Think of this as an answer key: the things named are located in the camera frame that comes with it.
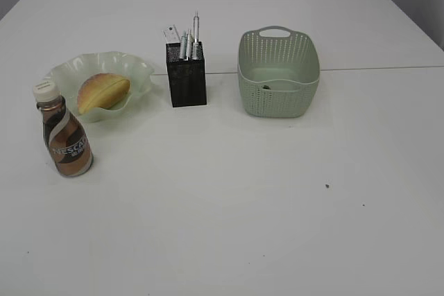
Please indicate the pale green ruffled glass plate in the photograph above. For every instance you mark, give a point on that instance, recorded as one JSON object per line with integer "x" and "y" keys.
{"x": 70, "y": 75}

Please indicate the blue grey grip pen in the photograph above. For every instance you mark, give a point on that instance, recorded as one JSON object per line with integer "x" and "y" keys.
{"x": 183, "y": 46}

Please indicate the white and green pen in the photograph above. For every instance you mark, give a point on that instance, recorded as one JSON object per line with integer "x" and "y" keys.
{"x": 190, "y": 39}

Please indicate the brown Nescafe coffee bottle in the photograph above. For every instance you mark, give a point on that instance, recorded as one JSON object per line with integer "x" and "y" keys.
{"x": 64, "y": 136}

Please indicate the black square pen holder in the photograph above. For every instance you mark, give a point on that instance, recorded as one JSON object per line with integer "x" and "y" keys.
{"x": 186, "y": 77}

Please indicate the yellow bread loaf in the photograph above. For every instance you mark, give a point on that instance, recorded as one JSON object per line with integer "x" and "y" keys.
{"x": 102, "y": 90}

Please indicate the green plastic woven basket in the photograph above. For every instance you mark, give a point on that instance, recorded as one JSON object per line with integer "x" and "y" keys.
{"x": 286, "y": 61}

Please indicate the clear plastic ruler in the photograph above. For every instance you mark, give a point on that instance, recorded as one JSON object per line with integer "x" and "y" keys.
{"x": 171, "y": 34}

